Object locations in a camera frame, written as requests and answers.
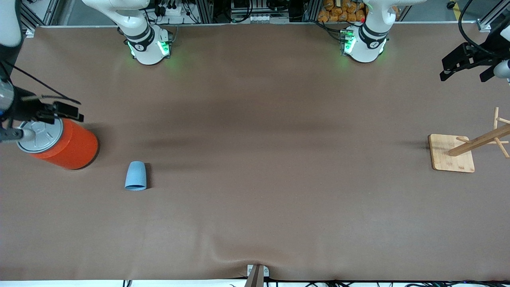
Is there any light blue plastic cup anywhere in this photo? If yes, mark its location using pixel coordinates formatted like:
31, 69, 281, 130
125, 161, 147, 191

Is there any orange can with grey lid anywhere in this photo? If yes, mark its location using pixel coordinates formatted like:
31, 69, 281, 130
17, 117, 99, 171

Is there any wooden mug rack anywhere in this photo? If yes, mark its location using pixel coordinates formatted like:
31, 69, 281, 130
429, 107, 510, 173

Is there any white power strip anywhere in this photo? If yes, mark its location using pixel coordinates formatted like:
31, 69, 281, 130
157, 0, 184, 16
231, 14, 289, 24

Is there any thin black right gripper cable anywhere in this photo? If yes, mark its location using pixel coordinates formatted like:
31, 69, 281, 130
0, 61, 82, 106

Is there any thick black left gripper cable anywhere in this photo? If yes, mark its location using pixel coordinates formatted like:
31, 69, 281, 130
457, 0, 502, 58

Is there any aluminium profile frame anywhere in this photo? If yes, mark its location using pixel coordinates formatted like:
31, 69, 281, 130
0, 0, 510, 33

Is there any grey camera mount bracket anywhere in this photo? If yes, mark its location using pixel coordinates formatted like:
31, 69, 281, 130
244, 264, 269, 287

